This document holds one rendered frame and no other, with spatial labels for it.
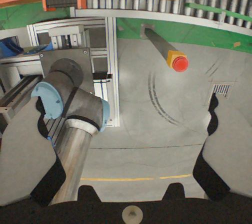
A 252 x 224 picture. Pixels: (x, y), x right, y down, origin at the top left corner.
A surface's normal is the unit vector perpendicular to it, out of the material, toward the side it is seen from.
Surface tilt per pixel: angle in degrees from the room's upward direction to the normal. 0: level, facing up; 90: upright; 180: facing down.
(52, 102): 8
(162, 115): 0
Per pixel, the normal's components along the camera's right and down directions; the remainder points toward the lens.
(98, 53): 0.01, 0.54
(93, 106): 0.50, -0.44
